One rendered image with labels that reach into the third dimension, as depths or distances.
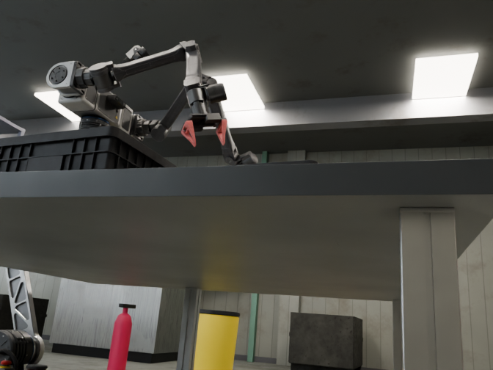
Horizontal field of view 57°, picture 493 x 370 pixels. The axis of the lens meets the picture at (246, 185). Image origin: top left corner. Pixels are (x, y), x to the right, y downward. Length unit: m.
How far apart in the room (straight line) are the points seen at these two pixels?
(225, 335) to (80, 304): 3.43
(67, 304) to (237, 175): 5.98
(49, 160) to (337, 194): 0.83
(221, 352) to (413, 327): 2.73
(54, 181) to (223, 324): 2.61
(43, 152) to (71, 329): 5.27
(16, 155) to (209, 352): 2.22
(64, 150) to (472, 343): 6.59
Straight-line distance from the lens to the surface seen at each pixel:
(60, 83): 2.08
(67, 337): 6.44
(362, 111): 5.99
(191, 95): 1.52
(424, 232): 0.57
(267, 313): 7.41
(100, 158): 1.11
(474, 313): 7.28
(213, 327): 3.20
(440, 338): 0.55
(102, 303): 6.19
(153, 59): 1.98
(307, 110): 6.09
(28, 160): 1.26
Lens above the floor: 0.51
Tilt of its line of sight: 17 degrees up
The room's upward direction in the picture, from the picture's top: 5 degrees clockwise
